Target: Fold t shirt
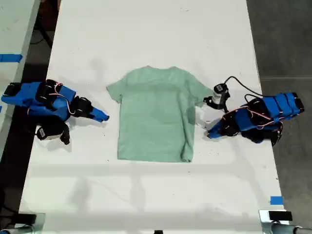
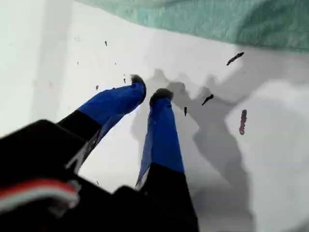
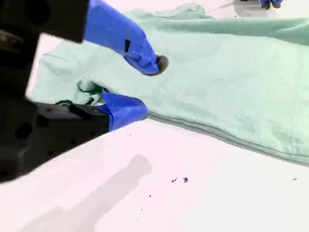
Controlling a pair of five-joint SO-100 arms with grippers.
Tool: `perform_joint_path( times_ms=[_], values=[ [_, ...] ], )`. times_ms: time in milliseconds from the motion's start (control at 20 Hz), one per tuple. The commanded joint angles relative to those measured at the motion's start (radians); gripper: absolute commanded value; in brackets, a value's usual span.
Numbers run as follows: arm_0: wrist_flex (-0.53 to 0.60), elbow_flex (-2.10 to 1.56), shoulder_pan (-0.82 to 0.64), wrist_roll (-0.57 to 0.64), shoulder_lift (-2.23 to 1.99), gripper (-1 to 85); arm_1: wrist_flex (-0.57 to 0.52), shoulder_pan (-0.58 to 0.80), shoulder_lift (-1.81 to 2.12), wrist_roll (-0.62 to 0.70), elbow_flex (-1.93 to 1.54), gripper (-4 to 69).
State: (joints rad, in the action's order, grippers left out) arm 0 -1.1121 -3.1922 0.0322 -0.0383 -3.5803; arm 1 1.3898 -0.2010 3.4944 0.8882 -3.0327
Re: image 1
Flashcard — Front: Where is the pale green t-shirt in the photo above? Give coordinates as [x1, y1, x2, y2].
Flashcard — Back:
[106, 65, 214, 163]

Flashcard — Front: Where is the square blue tape piece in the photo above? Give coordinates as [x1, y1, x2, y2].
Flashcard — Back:
[270, 195, 284, 206]

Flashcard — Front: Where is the long blue tape strip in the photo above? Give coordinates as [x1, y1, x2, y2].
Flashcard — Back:
[0, 54, 23, 63]

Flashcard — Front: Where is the white side table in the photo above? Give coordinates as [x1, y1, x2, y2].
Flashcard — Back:
[0, 0, 41, 158]

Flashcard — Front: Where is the small black box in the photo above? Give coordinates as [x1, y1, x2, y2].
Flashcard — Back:
[17, 213, 38, 224]
[268, 211, 293, 221]

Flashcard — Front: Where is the black camera stalk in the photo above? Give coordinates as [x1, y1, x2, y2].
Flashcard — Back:
[59, 121, 72, 146]
[203, 94, 231, 113]

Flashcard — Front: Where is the black camera box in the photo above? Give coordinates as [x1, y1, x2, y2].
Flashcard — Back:
[211, 83, 231, 104]
[35, 124, 63, 141]

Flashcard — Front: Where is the black camera cable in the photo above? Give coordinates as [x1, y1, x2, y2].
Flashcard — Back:
[223, 76, 264, 97]

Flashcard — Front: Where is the black floor cable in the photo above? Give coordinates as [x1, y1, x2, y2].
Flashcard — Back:
[29, 13, 54, 49]

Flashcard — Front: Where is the metal table bracket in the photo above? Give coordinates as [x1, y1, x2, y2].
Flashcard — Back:
[258, 209, 297, 234]
[17, 213, 46, 234]

